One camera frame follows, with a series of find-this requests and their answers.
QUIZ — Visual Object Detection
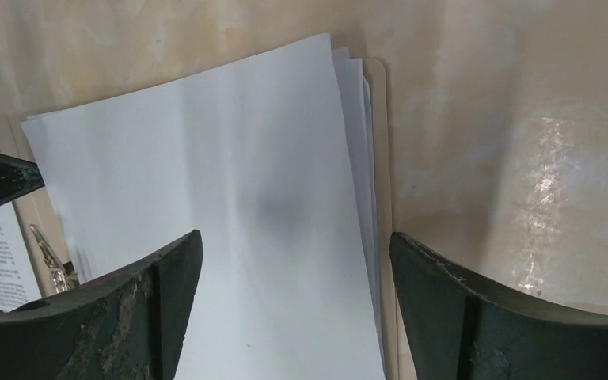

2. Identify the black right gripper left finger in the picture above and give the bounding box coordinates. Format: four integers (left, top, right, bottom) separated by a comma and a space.
0, 230, 203, 379

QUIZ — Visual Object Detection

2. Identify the metal folder clip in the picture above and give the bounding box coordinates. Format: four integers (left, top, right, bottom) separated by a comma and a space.
29, 224, 79, 294

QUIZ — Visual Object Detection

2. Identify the white paper sheet stack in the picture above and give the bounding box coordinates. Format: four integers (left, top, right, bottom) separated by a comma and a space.
21, 33, 385, 379

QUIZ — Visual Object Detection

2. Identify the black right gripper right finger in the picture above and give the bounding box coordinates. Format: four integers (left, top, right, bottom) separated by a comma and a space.
389, 233, 608, 379

